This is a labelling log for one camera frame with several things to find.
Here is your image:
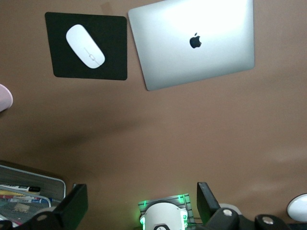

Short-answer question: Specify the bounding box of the white rounded dome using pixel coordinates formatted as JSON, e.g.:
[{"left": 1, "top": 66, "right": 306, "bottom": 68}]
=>
[{"left": 287, "top": 193, "right": 307, "bottom": 220}]

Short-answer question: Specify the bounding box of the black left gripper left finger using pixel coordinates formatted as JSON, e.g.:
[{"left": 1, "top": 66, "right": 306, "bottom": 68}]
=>
[{"left": 0, "top": 184, "right": 88, "bottom": 230}]

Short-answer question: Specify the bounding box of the white computer mouse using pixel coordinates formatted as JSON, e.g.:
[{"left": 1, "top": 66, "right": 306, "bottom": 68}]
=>
[{"left": 65, "top": 23, "right": 106, "bottom": 69}]

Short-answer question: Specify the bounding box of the pink rounded object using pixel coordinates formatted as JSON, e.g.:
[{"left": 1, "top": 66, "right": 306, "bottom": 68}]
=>
[{"left": 0, "top": 83, "right": 13, "bottom": 113}]

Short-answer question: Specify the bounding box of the silver mesh desk tray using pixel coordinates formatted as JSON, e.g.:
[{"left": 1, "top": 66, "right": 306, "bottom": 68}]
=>
[{"left": 0, "top": 164, "right": 66, "bottom": 228}]

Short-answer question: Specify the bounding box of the black and white marker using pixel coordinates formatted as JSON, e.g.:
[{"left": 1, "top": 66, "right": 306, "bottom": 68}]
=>
[{"left": 0, "top": 184, "right": 41, "bottom": 194}]

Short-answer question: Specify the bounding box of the colourful printed packet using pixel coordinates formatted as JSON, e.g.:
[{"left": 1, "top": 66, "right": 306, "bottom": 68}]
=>
[{"left": 0, "top": 194, "right": 53, "bottom": 204}]

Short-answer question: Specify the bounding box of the silver laptop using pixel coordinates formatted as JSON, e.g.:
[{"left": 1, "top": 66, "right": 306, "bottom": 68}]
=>
[{"left": 127, "top": 0, "right": 255, "bottom": 92}]

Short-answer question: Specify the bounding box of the black mouse pad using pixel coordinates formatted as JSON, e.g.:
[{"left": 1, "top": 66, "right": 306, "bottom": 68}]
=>
[{"left": 45, "top": 11, "right": 128, "bottom": 81}]

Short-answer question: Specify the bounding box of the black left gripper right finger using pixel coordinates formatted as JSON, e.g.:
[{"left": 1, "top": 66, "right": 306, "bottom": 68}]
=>
[{"left": 197, "top": 182, "right": 288, "bottom": 230}]

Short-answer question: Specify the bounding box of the grey metal mounting plate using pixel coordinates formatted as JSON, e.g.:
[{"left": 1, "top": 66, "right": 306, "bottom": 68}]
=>
[{"left": 138, "top": 193, "right": 194, "bottom": 222}]

